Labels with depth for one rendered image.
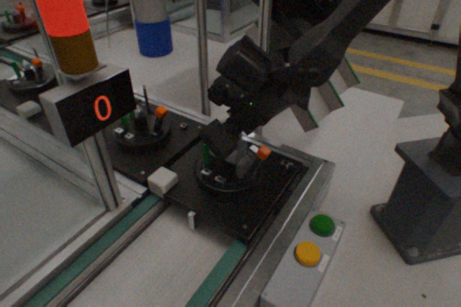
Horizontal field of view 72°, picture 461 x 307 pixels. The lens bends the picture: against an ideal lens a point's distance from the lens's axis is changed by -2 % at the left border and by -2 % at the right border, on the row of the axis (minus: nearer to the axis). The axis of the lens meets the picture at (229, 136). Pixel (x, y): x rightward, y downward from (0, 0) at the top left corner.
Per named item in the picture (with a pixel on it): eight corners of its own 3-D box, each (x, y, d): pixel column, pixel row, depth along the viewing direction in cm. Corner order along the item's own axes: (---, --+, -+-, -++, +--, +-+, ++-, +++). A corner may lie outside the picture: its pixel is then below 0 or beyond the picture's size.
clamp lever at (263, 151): (257, 172, 65) (272, 150, 59) (252, 178, 63) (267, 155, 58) (243, 161, 65) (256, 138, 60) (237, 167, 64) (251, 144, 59)
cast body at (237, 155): (247, 153, 65) (248, 125, 61) (235, 165, 62) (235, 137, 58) (213, 139, 69) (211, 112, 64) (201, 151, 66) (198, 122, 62)
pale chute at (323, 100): (331, 111, 85) (345, 105, 81) (304, 132, 77) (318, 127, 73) (277, 19, 83) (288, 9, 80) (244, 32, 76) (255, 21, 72)
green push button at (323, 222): (335, 226, 59) (337, 219, 58) (328, 241, 57) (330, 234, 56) (314, 216, 61) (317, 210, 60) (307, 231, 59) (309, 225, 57)
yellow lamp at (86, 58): (106, 63, 44) (98, 28, 41) (75, 77, 40) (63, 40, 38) (83, 56, 46) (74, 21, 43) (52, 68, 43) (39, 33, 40)
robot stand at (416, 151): (469, 252, 65) (524, 184, 53) (407, 266, 63) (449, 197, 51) (421, 199, 77) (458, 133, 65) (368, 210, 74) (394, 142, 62)
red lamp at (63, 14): (97, 27, 41) (87, -13, 38) (62, 39, 37) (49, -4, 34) (73, 21, 43) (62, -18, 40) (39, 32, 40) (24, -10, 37)
